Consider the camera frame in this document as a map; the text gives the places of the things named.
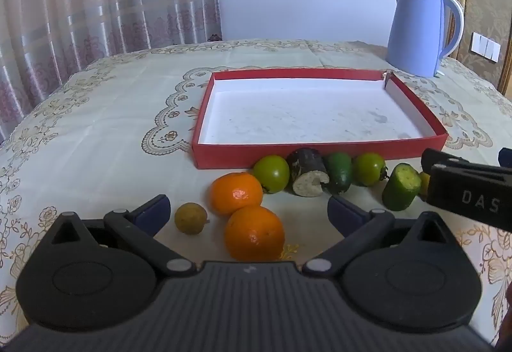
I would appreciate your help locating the light blue electric kettle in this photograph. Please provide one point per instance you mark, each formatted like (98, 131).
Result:
(416, 31)

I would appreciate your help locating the green cucumber piece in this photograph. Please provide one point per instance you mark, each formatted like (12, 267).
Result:
(401, 186)
(338, 172)

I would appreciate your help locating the white wall switch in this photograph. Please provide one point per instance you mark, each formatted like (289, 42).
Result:
(484, 45)

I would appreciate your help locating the small yellow round fruit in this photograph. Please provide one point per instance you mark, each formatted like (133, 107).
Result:
(424, 184)
(191, 218)

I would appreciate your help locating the orange mandarin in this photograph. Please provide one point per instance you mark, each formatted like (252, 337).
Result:
(254, 232)
(236, 192)

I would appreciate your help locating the dark eggplant chunk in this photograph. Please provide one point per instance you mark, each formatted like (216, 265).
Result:
(307, 172)

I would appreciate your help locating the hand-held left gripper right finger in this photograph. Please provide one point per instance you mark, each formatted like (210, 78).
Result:
(340, 212)

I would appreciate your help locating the red cardboard box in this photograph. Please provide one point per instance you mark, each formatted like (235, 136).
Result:
(300, 111)

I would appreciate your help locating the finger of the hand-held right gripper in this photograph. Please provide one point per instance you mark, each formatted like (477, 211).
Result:
(507, 158)
(430, 158)

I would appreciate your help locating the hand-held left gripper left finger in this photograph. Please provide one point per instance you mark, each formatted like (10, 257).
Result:
(154, 210)

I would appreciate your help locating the green round fruit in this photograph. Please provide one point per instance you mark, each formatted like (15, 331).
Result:
(368, 169)
(271, 174)

